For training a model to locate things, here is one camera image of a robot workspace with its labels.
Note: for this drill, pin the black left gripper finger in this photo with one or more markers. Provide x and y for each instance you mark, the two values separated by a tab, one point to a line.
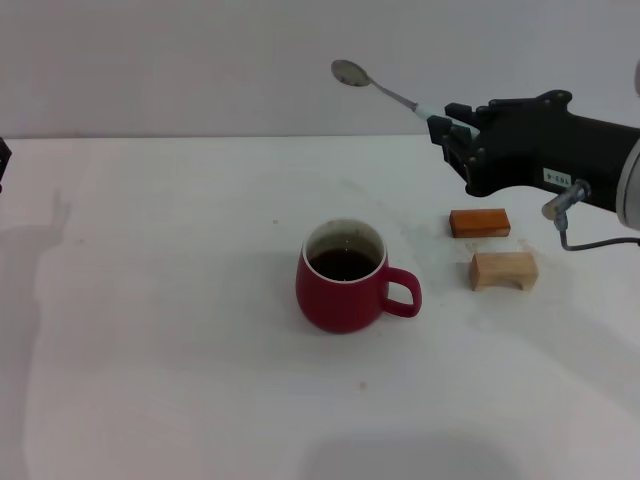
4	165

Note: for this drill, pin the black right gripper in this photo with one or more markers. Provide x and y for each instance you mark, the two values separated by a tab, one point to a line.
540	145

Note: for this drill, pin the red ceramic mug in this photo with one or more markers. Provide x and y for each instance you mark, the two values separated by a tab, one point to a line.
340	305

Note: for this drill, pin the dark orange wooden block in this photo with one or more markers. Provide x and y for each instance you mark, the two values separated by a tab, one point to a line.
480	222

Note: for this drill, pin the light wooden arch block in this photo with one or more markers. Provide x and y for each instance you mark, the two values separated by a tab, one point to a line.
500	270

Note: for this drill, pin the dark coffee liquid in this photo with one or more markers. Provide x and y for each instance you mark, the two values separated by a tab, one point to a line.
342	265

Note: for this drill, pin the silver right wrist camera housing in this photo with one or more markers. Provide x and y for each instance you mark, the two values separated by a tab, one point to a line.
631	190

